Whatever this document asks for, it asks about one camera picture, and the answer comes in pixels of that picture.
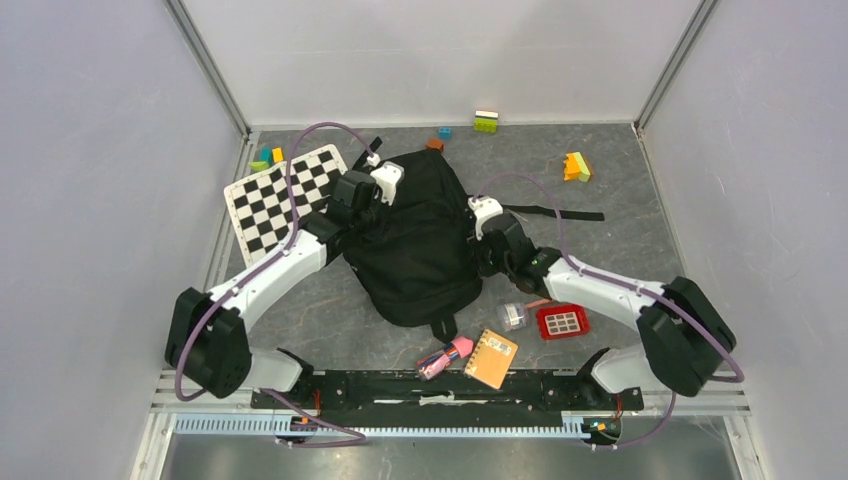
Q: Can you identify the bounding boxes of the black backpack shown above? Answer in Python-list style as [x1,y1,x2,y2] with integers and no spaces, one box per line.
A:
[341,136,606,344]

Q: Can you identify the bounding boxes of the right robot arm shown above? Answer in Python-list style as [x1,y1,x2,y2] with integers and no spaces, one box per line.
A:
[472,213,744,408]

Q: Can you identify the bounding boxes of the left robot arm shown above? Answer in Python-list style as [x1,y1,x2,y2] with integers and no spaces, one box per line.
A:
[165,162,404,408]

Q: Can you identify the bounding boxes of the clear plastic box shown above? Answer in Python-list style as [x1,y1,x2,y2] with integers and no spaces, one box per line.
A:
[496,303,528,331]

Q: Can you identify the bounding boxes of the pink pencil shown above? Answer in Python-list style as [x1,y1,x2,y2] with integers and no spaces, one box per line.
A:
[524,299,551,309]

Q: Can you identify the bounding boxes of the red calculator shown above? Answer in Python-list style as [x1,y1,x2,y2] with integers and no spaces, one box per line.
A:
[535,304,591,340]

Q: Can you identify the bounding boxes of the orange spiral notepad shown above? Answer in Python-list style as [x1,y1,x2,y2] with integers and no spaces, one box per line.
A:
[464,329,519,390]

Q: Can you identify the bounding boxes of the orange green sticky notes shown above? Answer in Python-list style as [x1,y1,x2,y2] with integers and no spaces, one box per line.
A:
[563,152,593,182]

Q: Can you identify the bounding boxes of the orange brown cube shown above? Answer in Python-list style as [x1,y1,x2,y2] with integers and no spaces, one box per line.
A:
[425,138,445,152]

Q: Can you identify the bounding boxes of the green white lego brick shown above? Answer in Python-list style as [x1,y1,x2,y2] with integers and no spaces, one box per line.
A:
[473,110,499,134]

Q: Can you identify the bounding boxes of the black white chessboard mat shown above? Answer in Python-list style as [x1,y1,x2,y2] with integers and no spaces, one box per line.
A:
[223,144,347,267]

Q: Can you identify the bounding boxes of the yellow wooden block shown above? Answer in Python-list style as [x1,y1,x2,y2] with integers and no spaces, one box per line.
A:
[271,147,284,164]

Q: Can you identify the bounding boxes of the teal wooden block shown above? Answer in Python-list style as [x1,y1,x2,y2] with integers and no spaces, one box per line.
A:
[259,147,273,165]

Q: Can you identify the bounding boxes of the green half-round block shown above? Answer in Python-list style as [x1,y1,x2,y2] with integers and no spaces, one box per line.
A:
[249,161,271,173]

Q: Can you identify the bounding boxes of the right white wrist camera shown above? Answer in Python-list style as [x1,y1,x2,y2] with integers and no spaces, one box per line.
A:
[468,196,503,241]

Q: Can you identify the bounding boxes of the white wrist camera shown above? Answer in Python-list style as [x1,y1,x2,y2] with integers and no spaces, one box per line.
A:
[366,153,405,206]
[468,196,503,241]

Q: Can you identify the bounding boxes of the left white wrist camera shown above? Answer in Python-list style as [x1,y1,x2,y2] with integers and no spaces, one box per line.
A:
[366,153,405,206]

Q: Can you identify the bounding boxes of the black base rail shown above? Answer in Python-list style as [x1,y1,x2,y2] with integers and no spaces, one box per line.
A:
[152,354,750,442]

